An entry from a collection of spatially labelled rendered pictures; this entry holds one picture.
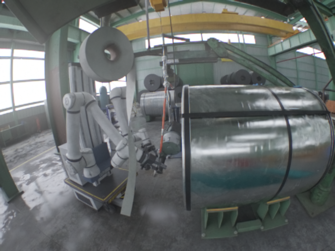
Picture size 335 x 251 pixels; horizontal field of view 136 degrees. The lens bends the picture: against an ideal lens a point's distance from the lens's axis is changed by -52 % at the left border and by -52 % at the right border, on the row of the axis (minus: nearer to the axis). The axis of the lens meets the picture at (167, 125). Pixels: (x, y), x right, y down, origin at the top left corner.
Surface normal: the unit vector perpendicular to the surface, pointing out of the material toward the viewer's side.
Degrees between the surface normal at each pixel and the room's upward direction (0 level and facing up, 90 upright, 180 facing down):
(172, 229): 0
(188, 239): 0
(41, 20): 145
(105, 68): 90
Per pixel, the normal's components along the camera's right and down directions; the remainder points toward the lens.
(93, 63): 0.82, 0.07
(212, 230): -0.08, -0.97
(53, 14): -0.04, 0.94
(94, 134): 0.93, 0.01
